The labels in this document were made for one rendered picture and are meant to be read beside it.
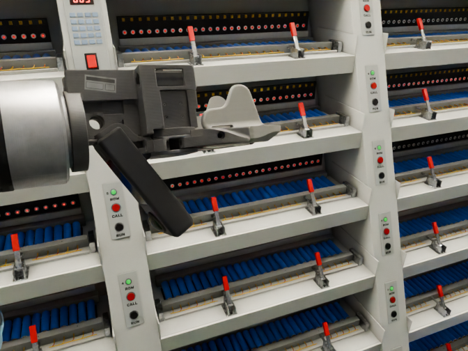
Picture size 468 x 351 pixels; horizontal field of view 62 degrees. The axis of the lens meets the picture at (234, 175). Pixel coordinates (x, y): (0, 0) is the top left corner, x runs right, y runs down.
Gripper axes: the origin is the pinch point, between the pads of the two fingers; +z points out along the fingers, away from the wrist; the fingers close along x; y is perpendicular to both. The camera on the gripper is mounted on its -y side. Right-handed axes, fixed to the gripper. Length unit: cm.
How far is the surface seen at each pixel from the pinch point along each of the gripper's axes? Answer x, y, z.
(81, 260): 54, -19, -16
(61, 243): 58, -15, -19
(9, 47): 65, 31, -24
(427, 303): 47, -54, 83
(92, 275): 52, -22, -14
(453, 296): 44, -54, 92
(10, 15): 68, 39, -23
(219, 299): 55, -36, 15
